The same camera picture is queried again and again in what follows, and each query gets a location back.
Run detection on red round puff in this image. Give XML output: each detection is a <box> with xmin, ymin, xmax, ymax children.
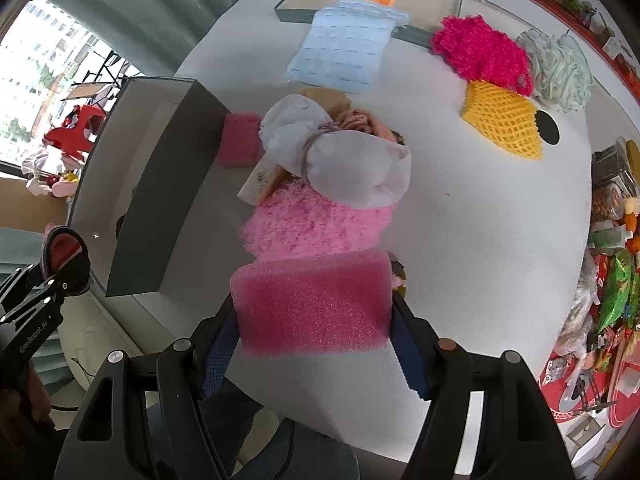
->
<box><xmin>41</xmin><ymin>225</ymin><xmax>92</xmax><ymax>295</ymax></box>

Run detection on plush toys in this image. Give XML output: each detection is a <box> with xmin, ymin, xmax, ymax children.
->
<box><xmin>22</xmin><ymin>152</ymin><xmax>83</xmax><ymax>198</ymax></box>

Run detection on black folding rack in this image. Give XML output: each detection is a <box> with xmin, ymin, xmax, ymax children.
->
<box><xmin>60</xmin><ymin>50</ymin><xmax>131</xmax><ymax>111</ymax></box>

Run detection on white cloth bundle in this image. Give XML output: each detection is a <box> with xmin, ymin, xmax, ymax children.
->
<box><xmin>258</xmin><ymin>94</ymin><xmax>413</xmax><ymax>211</ymax></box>

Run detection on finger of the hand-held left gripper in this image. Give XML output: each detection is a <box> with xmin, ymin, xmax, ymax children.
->
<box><xmin>0</xmin><ymin>264</ymin><xmax>70</xmax><ymax>329</ymax></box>

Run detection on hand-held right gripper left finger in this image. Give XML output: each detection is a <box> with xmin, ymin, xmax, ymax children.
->
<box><xmin>60</xmin><ymin>292</ymin><xmax>240</xmax><ymax>480</ymax></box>

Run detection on grey box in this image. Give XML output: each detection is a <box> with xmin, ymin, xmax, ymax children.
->
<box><xmin>65</xmin><ymin>76</ymin><xmax>231</xmax><ymax>298</ymax></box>

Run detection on green snack packet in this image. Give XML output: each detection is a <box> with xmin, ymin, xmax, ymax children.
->
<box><xmin>597</xmin><ymin>250</ymin><xmax>636</xmax><ymax>331</ymax></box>

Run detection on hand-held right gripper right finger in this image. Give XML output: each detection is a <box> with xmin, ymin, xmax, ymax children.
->
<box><xmin>388</xmin><ymin>291</ymin><xmax>576</xmax><ymax>480</ymax></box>

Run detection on clear jar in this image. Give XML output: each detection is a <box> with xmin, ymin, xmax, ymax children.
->
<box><xmin>592</xmin><ymin>180</ymin><xmax>626</xmax><ymax>221</ymax></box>

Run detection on pale green fluffy cloth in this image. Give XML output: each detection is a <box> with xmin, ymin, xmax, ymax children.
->
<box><xmin>516</xmin><ymin>28</ymin><xmax>594</xmax><ymax>113</ymax></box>

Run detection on beige wooden block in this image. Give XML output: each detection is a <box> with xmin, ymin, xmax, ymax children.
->
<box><xmin>237</xmin><ymin>157</ymin><xmax>283</xmax><ymax>206</ymax></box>

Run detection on yellow foam net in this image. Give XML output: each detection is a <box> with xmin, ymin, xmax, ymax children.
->
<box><xmin>460</xmin><ymin>80</ymin><xmax>544</xmax><ymax>161</ymax></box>

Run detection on small pink sponge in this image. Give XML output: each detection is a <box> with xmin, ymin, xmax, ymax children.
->
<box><xmin>216</xmin><ymin>112</ymin><xmax>266</xmax><ymax>167</ymax></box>

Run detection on cardboard box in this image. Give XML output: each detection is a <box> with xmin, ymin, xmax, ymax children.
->
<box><xmin>0</xmin><ymin>175</ymin><xmax>71</xmax><ymax>228</ymax></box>

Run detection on large pink sponge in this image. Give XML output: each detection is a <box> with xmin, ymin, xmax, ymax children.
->
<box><xmin>229</xmin><ymin>250</ymin><xmax>393</xmax><ymax>358</ymax></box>

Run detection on red toy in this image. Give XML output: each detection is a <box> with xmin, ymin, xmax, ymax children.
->
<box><xmin>42</xmin><ymin>104</ymin><xmax>108</xmax><ymax>157</ymax></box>

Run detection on salmon knit item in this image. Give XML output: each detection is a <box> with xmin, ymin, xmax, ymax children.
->
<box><xmin>332</xmin><ymin>106</ymin><xmax>396</xmax><ymax>138</ymax></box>

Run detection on black round disc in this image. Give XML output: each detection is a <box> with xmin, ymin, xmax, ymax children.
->
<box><xmin>534</xmin><ymin>110</ymin><xmax>561</xmax><ymax>144</ymax></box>

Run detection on light blue quilted pad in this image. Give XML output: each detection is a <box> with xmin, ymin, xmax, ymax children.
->
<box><xmin>285</xmin><ymin>0</ymin><xmax>413</xmax><ymax>95</ymax></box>

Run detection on light pink fluffy cloth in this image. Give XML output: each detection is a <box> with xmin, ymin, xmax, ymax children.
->
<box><xmin>239</xmin><ymin>180</ymin><xmax>396</xmax><ymax>263</ymax></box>

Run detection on magenta fluffy cloth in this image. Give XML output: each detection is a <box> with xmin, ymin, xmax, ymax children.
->
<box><xmin>431</xmin><ymin>15</ymin><xmax>535</xmax><ymax>97</ymax></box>

